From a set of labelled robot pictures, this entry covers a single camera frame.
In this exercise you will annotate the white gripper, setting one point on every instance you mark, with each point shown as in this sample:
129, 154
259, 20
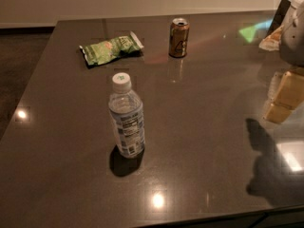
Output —
293, 43

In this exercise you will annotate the clear plastic water bottle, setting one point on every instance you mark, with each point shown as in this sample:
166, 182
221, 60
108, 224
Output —
126, 114

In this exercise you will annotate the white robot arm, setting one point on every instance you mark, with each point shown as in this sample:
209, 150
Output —
297, 0

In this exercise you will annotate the dark box in background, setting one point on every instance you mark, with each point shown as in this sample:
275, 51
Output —
281, 14

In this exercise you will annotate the brown soda can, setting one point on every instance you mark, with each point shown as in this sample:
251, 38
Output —
179, 32

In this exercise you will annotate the green snack bag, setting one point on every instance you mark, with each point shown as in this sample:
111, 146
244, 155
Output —
107, 51

